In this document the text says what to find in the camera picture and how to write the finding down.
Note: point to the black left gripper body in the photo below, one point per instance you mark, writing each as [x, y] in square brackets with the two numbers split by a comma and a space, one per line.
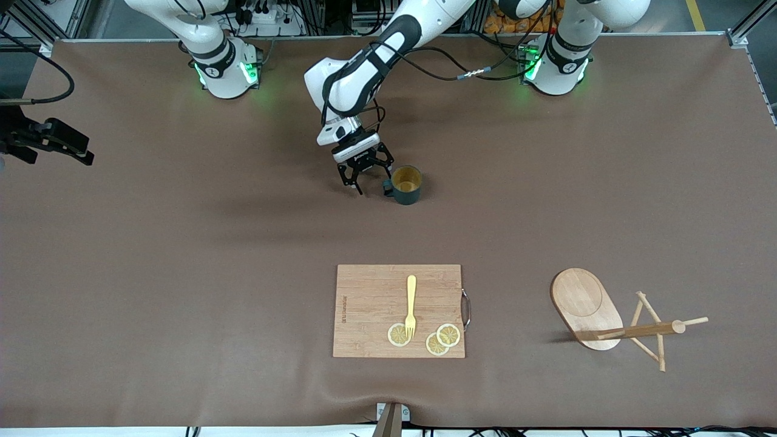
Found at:
[359, 159]

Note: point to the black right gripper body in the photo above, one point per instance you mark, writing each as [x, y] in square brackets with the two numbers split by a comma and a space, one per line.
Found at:
[17, 135]

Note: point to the dark green cup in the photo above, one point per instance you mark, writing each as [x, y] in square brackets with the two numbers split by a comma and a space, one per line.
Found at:
[408, 195]

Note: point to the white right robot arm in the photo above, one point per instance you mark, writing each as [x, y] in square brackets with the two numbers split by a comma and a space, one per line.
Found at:
[224, 67]

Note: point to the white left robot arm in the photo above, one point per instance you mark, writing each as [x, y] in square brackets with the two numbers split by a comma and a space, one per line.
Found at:
[352, 79]

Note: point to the wooden peg rack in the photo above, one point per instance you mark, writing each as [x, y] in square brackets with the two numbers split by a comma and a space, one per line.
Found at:
[649, 329]

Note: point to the grey socket strip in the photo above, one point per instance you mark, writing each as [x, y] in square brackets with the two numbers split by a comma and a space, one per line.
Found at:
[370, 28]

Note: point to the wooden cutting board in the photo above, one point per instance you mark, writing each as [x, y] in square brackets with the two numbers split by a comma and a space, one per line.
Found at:
[370, 303]

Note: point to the yellow fork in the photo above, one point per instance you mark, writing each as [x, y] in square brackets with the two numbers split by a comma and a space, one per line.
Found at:
[411, 291]

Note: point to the lemon slice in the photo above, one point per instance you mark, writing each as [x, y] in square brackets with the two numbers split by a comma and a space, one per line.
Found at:
[449, 335]
[396, 335]
[434, 347]

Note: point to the white power strip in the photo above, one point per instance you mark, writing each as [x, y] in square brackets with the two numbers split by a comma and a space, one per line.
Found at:
[264, 17]

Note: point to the orange snack bags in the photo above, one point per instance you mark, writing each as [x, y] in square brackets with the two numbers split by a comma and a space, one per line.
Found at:
[501, 25]

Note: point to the brown table cover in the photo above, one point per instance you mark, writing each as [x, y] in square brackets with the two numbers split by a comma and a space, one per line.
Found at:
[243, 334]

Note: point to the oval wooden base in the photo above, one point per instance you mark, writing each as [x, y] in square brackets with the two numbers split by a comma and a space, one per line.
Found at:
[580, 297]

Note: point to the camera pole bracket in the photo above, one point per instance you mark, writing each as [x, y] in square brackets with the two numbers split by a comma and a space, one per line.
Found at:
[391, 422]

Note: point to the aluminium frame post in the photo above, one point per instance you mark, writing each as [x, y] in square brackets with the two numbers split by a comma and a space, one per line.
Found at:
[753, 21]

